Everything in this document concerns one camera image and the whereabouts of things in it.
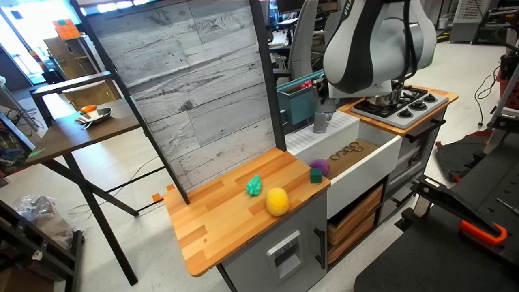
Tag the grey toy faucet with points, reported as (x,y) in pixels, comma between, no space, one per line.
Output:
(324,118)

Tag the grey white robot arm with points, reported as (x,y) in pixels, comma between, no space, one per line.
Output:
(379,42)

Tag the white toy sink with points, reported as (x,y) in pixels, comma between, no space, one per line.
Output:
(358,172)

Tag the green toy grapes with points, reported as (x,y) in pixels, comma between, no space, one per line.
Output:
(254,185)

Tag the yellow toy lemon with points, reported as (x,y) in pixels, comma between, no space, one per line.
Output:
(277,201)

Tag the teal storage bin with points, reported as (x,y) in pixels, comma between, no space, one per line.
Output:
(299,102)

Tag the green toy cube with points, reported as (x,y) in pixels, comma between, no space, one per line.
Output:
(316,175)

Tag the purple toy ball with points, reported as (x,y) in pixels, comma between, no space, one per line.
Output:
(320,165)

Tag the wooden toy kitchen unit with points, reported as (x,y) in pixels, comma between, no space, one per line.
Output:
(233,216)

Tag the grey wood backsplash panel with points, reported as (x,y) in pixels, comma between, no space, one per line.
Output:
(196,81)

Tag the grey cabinet door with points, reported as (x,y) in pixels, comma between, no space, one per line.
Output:
(270,253)

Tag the small orange block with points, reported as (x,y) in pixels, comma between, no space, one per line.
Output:
(158,198)

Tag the grey office chair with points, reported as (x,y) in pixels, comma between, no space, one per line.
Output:
(303,37)

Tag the wooden drawer crate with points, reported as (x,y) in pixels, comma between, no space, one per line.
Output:
(355,221)

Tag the small metal pot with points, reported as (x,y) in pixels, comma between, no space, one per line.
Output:
(398,96)

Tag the grey toy stove top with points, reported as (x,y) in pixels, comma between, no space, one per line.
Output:
(408,110)

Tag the grey oven door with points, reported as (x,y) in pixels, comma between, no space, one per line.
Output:
(416,148)

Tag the orange white small object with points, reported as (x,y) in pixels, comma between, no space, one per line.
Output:
(92,115)

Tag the dark brown side table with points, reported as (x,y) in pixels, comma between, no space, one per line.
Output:
(71,131)

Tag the orange sign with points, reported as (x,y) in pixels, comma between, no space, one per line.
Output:
(67,29)

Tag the clear plastic bag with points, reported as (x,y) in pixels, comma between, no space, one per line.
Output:
(40,211)

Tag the dark printed box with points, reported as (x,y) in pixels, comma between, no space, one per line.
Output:
(12,141)

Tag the black metal frame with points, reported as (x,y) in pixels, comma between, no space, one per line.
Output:
(50,260)

